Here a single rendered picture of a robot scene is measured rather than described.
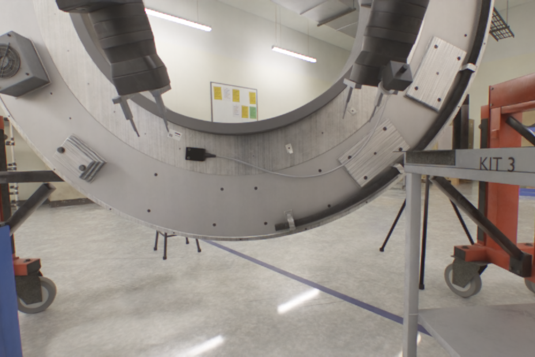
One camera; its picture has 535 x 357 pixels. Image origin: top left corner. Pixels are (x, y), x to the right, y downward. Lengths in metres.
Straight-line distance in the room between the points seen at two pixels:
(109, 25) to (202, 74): 6.40
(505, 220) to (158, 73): 1.47
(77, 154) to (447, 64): 0.99
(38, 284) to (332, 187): 1.38
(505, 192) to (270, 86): 6.91
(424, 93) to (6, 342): 0.98
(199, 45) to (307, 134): 6.31
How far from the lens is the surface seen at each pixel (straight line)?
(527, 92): 1.47
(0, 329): 0.59
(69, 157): 0.89
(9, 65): 0.97
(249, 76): 7.58
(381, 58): 0.48
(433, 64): 0.93
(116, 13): 0.47
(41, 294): 1.73
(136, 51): 0.47
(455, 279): 1.70
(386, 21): 0.47
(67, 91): 0.95
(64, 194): 5.27
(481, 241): 1.66
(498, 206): 1.57
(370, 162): 0.82
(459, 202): 1.25
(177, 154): 0.81
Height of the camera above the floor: 0.69
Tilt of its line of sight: 4 degrees down
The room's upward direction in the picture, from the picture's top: 1 degrees counter-clockwise
